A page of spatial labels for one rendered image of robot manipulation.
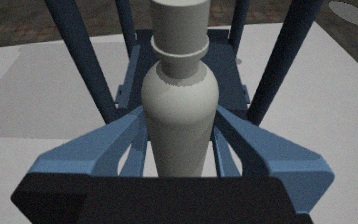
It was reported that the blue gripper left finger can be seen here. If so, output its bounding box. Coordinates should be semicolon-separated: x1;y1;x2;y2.
26;105;148;176

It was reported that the blue shelving unit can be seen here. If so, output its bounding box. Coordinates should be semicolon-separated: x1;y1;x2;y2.
44;0;324;127

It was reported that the grey bottle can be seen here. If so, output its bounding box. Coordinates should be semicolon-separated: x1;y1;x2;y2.
141;0;219;177

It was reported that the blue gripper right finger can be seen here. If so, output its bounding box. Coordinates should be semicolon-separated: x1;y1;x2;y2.
211;105;335;214

